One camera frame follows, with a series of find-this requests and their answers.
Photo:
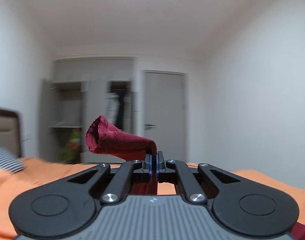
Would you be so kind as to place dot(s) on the hanging clothes in wardrobe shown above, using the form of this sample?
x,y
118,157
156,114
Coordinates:
x,y
112,109

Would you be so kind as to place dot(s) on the blue checkered pillow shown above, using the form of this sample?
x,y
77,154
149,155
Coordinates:
x,y
9,161

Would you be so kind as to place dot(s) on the grey open wardrobe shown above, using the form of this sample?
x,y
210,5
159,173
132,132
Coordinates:
x,y
75,97

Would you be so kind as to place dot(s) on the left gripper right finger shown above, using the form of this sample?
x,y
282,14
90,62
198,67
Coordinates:
x,y
177,177

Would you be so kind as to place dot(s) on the colourful bag in wardrobe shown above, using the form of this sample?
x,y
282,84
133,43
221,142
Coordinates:
x,y
70,154

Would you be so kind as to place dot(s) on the black door handle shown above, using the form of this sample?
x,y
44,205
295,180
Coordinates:
x,y
149,126

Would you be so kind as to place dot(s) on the brown padded headboard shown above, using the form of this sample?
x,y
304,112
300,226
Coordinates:
x,y
10,135

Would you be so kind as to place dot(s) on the orange bed sheet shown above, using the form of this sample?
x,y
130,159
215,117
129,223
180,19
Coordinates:
x,y
38,172

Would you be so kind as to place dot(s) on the grey room door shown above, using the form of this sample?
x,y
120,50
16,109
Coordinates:
x,y
165,107

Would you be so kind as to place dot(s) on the dark red knit garment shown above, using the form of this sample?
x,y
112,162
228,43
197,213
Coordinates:
x,y
104,138

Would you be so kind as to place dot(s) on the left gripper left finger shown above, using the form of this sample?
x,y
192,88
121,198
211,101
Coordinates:
x,y
111,185

